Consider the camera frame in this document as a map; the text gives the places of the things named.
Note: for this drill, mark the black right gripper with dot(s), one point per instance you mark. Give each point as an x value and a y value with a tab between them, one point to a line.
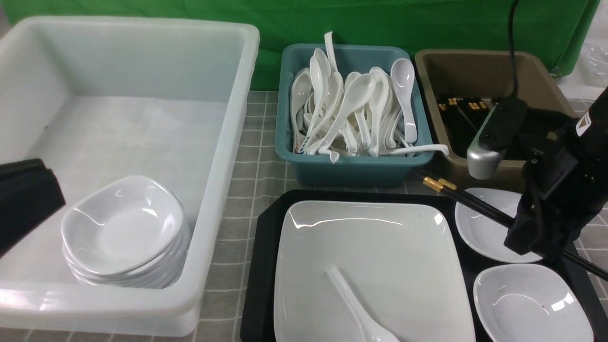
566	187

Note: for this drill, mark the black chopstick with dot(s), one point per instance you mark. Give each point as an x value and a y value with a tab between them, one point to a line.
465	198
586	265

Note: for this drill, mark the white small dish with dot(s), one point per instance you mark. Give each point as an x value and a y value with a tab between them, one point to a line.
484	235
529	303

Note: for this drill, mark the large white square plate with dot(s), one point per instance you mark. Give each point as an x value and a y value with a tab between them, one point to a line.
399	259

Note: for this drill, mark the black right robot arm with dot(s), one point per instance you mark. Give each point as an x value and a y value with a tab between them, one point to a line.
592	126

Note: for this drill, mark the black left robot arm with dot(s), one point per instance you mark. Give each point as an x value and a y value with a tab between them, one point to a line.
29	194

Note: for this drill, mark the bundle of black chopsticks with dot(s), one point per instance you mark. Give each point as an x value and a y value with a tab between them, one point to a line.
462	118

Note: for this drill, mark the clear plastic bag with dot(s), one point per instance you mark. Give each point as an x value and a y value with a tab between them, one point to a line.
594	59

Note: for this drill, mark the brown plastic bin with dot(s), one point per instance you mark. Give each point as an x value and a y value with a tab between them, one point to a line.
484	74

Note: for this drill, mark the green cloth backdrop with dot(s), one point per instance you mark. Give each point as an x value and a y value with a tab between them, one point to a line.
552	30

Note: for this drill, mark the pile of white spoons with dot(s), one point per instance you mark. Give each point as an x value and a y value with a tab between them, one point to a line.
357	115

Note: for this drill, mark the teal plastic bin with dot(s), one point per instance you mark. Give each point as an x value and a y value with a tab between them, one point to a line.
348	171

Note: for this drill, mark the grey checked tablecloth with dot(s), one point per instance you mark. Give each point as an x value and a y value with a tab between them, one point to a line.
247	190

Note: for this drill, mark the black serving tray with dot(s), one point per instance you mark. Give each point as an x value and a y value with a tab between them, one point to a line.
257	323

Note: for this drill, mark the stack of white dishes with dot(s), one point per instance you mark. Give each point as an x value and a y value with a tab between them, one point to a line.
133	233

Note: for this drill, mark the large white plastic tub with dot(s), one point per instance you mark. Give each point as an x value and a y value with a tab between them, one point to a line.
47	61

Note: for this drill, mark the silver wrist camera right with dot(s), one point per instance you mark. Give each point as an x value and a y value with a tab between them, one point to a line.
500	128

